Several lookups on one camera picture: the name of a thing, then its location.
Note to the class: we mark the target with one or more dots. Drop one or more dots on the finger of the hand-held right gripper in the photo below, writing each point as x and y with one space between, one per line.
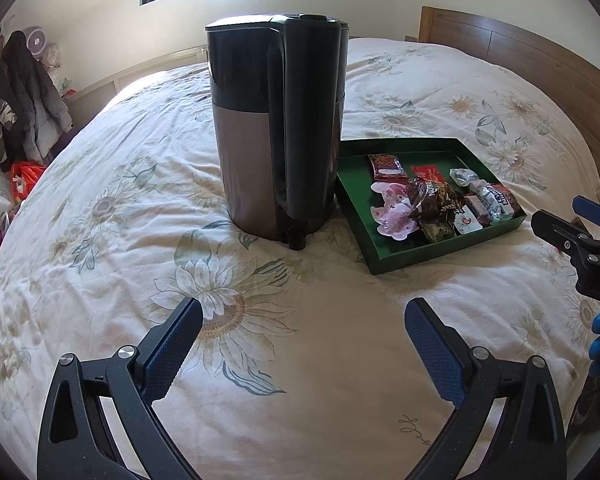
597 210
560 232

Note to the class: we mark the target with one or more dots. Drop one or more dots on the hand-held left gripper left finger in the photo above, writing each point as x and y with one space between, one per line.
175 345

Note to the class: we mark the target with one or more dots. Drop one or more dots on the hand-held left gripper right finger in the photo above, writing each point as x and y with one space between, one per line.
430 345

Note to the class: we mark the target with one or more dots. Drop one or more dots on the white blue red snack packet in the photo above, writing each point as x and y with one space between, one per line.
495 199

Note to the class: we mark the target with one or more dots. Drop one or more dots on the red clear-wrapped snack bar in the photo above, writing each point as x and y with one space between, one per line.
476 208

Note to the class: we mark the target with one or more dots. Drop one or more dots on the red and white snack pouch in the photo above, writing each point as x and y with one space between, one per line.
467 223

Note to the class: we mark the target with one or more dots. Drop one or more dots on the small white candy packet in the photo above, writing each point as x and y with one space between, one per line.
462 176

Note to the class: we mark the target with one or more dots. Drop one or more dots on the green snack packet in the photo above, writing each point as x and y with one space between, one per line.
437 230

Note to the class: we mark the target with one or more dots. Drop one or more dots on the brown wheat-print snack packet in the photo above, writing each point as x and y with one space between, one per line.
437 200

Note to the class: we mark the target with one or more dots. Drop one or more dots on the pink cartoon snack pouch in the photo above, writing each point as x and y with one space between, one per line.
395 210

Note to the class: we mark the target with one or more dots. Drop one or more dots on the green tray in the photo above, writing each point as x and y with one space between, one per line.
360 180

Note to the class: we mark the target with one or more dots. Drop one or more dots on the dark red noodle snack packet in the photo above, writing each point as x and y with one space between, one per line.
386 166

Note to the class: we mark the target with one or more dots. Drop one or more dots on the floral bedspread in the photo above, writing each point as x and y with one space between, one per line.
180 210

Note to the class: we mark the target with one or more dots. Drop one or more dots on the wooden headboard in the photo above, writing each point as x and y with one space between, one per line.
530 45

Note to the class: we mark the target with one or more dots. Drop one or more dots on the brown and black electric kettle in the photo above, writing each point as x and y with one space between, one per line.
250 160

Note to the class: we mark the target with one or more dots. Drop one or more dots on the red plastic bag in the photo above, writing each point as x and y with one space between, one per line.
27 177

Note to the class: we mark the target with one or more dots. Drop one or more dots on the dark grey jacket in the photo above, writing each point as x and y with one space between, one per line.
40 105

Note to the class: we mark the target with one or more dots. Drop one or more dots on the black camouflage jacket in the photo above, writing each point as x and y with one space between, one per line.
2 115

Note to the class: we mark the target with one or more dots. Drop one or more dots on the small white fan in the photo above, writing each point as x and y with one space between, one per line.
37 40

